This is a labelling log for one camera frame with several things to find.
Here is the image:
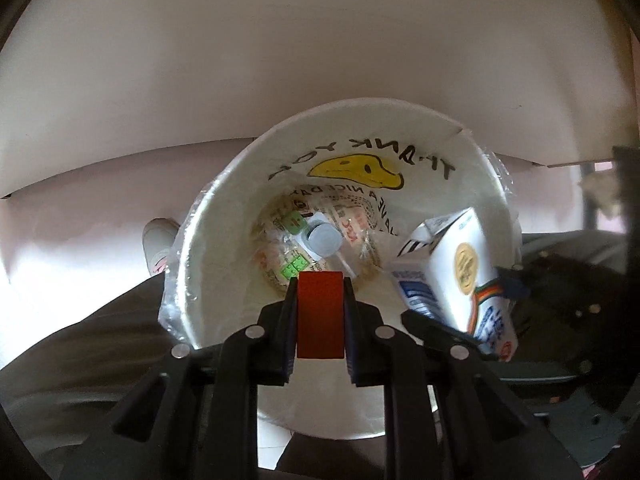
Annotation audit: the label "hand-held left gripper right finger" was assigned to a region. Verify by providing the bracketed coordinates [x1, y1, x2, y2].
[342, 277, 581, 480]

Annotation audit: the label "white milk carton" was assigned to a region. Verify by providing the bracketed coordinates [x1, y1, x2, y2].
[390, 207, 519, 362]

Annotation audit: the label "red block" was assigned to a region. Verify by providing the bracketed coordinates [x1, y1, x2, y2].
[296, 270, 346, 360]

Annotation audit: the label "white plastic thank-you bag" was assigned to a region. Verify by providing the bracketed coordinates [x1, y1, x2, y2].
[160, 95, 523, 442]

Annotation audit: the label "green toy brick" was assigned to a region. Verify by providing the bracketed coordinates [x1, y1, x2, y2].
[280, 255, 311, 281]

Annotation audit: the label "white shoe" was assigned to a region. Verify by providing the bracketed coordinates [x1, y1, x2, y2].
[141, 217, 181, 279]

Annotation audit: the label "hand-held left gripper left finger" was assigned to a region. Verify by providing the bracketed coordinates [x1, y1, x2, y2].
[50, 277, 301, 480]

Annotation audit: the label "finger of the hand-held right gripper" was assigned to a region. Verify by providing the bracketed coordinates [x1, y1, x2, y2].
[494, 252, 621, 322]
[400, 309, 601, 386]

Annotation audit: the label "grey pants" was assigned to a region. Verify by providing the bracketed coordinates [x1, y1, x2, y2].
[0, 270, 396, 480]

